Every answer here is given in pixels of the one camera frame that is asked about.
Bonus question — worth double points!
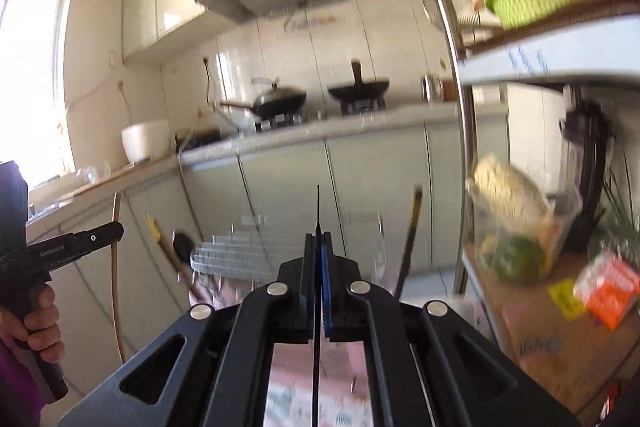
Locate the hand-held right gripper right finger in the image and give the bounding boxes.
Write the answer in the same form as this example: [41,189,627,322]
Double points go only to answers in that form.
[320,231,581,427]

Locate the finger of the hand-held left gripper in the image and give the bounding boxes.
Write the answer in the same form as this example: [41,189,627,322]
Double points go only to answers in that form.
[25,221,125,271]

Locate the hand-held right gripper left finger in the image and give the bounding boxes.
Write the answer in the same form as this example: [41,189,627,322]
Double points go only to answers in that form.
[60,232,318,427]

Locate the light wooden chopstick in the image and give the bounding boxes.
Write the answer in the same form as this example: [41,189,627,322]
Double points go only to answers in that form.
[112,193,126,365]

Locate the clear plastic spoon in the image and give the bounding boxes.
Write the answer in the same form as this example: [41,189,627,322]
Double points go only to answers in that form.
[372,214,391,290]

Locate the pink plastic drip tray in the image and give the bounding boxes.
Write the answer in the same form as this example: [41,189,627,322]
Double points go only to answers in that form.
[190,277,381,385]

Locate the thin black chopstick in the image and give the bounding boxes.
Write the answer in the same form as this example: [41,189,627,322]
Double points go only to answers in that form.
[313,183,322,427]

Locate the gold-tipped brown chopstick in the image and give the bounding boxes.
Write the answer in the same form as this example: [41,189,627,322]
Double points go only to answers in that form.
[144,212,197,303]

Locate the metal wire dish rack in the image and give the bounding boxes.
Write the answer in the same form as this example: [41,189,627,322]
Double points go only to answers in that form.
[187,216,392,308]

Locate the dark chopstick with gold band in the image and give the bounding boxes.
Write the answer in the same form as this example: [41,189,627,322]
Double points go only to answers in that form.
[392,187,425,300]

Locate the black spoon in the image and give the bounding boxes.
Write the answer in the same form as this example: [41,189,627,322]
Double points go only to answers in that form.
[171,231,201,303]

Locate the person's left forearm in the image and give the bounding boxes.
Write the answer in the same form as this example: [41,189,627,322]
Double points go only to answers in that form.
[0,346,47,427]

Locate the person's left hand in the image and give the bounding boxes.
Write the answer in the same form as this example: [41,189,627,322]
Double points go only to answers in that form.
[0,283,66,360]

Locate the floral printed tablecloth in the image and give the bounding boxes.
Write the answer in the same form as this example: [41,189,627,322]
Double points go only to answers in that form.
[262,377,373,427]

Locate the white rice cooker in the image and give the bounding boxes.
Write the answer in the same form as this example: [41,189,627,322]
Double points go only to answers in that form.
[121,119,174,166]

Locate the pale green base cabinets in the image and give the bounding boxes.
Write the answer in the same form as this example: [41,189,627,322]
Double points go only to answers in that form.
[25,107,468,358]

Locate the kitchen window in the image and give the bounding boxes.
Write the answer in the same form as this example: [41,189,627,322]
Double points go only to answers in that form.
[0,0,72,192]

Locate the gas stove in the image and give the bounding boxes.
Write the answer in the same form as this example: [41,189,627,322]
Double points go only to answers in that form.
[252,97,392,132]

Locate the black wok with lid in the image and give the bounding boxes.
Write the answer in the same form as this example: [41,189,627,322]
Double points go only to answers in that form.
[217,79,308,120]

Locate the clear bag of vegetables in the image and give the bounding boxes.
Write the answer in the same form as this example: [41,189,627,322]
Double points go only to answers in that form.
[465,153,584,284]

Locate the cardboard box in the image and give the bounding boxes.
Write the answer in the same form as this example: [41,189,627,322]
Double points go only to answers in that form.
[462,247,640,415]

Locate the metal cup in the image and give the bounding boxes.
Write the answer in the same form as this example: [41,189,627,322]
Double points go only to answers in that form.
[421,74,446,104]

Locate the chrome shelf pole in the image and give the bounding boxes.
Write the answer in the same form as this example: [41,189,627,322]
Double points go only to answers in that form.
[395,0,482,298]

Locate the orange packet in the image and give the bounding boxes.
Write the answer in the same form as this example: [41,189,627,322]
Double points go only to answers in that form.
[574,252,640,332]

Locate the black blender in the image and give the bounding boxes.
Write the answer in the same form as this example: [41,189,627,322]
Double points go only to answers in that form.
[557,99,617,228]

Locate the printed white shelf board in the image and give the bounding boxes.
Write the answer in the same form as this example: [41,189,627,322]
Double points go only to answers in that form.
[462,34,640,88]

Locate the brown wooden shelf board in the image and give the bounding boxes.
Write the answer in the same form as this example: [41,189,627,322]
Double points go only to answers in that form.
[465,0,640,56]

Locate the green plastic basket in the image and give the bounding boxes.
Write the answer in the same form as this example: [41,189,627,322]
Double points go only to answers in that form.
[485,0,594,30]

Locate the black wok with handle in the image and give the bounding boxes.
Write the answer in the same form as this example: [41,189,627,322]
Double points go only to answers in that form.
[327,59,392,105]

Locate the black wall cable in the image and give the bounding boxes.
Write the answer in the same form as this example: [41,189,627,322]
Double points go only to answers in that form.
[202,56,217,108]

